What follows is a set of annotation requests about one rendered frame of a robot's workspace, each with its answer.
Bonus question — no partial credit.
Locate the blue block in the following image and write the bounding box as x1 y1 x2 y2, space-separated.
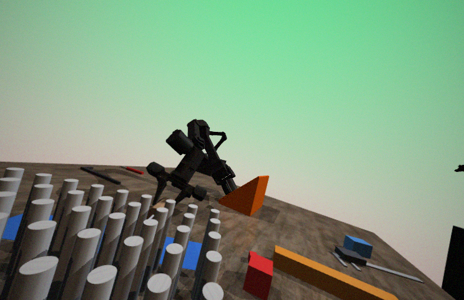
343 235 373 259

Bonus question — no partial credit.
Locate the orange flat bar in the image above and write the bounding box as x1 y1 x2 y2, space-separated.
272 245 398 300

